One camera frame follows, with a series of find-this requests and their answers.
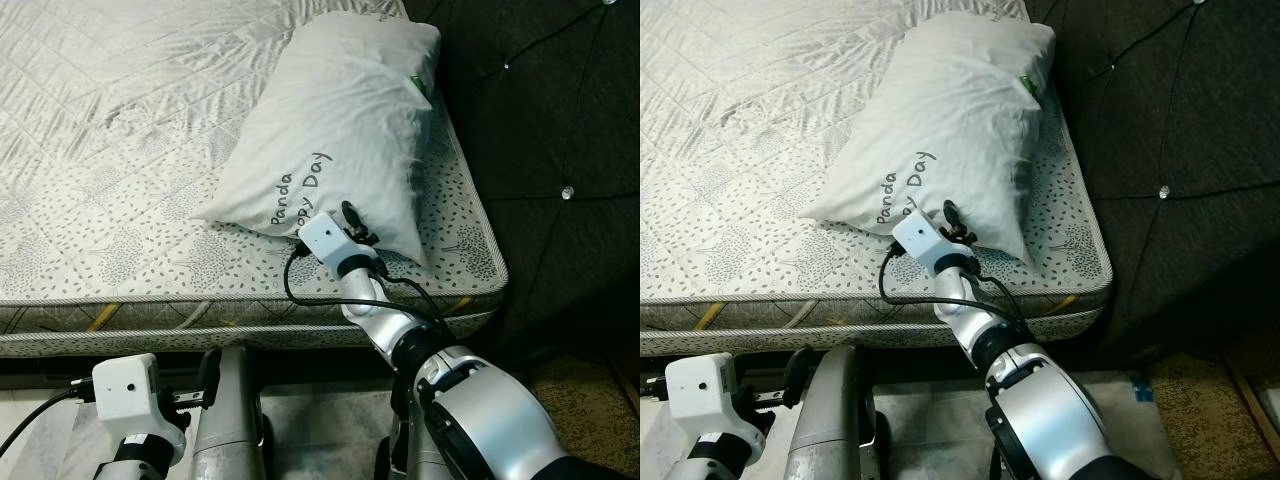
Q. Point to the white printed pillow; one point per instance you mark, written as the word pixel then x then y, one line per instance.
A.
pixel 330 110
pixel 950 110

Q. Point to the dark bed frame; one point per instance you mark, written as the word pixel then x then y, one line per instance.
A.
pixel 300 368
pixel 920 368

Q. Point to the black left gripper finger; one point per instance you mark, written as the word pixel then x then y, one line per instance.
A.
pixel 210 370
pixel 797 370

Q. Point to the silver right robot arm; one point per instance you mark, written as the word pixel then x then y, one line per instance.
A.
pixel 1060 420
pixel 480 410

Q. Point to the dark tufted headboard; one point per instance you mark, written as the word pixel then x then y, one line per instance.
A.
pixel 1190 100
pixel 560 100

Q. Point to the grey patterned mattress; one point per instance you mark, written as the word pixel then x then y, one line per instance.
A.
pixel 120 150
pixel 740 150

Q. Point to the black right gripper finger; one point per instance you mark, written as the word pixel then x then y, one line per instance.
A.
pixel 351 215
pixel 950 215

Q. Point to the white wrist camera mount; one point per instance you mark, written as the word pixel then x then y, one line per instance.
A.
pixel 125 390
pixel 700 390
pixel 325 238
pixel 915 238

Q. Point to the blue tape piece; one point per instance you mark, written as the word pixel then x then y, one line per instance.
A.
pixel 1140 385

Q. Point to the silver robot right leg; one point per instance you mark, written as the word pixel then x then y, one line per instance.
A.
pixel 405 455

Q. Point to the brown speckled floor mat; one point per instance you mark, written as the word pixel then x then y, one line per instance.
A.
pixel 1200 420
pixel 590 420

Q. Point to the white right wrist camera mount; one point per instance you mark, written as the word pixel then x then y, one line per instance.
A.
pixel 325 238
pixel 915 238

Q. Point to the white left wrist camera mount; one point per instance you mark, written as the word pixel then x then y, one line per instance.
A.
pixel 700 390
pixel 125 390

